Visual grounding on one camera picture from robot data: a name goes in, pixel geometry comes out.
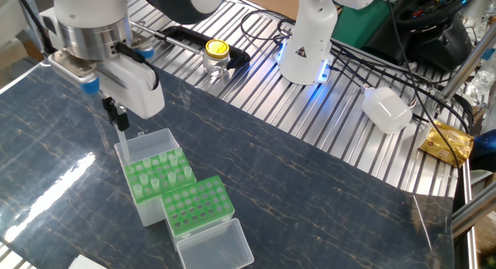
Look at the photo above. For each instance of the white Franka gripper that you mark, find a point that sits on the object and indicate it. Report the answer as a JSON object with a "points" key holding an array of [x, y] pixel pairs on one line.
{"points": [[131, 87]]}

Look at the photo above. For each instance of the large translucent pipette tip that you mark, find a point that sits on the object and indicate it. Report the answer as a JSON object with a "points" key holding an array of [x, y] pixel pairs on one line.
{"points": [[143, 179], [187, 172], [123, 145], [162, 157], [178, 151], [173, 160], [146, 163], [155, 183], [171, 178], [137, 189]]}

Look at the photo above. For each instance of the aluminium frame rail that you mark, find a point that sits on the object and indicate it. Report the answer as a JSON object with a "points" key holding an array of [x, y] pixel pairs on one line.
{"points": [[472, 214]]}

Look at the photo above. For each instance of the translucent tip box green rack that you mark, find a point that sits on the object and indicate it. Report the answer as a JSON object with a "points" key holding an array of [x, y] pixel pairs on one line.
{"points": [[217, 245], [149, 211]]}

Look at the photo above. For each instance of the glass jar gold lid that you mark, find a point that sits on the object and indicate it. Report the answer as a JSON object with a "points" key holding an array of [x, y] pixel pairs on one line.
{"points": [[217, 52]]}

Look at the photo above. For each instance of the grey slotted angle post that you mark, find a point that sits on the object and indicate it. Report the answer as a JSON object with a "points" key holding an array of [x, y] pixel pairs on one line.
{"points": [[27, 13]]}

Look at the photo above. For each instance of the silver wrist camera blue caps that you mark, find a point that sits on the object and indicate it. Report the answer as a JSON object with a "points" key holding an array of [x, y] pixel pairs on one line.
{"points": [[73, 67]]}

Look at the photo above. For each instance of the white paper sheet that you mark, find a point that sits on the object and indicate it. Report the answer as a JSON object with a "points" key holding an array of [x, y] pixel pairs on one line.
{"points": [[87, 264]]}

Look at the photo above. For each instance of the aluminium frame post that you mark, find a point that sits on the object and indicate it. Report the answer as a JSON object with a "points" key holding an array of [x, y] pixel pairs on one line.
{"points": [[469, 65]]}

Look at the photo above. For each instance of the black racing wheel controller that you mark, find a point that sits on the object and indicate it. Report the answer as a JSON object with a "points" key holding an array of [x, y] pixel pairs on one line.
{"points": [[445, 44]]}

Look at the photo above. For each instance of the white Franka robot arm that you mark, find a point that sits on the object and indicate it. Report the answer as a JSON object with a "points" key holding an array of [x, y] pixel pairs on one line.
{"points": [[93, 13]]}

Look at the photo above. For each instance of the dark blue round object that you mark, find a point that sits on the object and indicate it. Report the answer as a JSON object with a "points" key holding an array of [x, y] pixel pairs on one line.
{"points": [[484, 149]]}

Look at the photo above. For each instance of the gold foil packet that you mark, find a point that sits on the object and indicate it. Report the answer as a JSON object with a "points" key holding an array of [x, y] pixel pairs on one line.
{"points": [[445, 145]]}

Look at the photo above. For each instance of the green cloth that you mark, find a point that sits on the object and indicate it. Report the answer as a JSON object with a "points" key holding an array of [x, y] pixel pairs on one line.
{"points": [[360, 25]]}

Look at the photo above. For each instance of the white plastic bottle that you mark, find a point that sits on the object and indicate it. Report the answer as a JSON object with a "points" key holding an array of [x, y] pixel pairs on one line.
{"points": [[387, 110]]}

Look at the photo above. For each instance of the dark marble pattern mat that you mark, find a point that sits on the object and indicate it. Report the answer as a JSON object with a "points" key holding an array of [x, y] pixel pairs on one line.
{"points": [[348, 222]]}

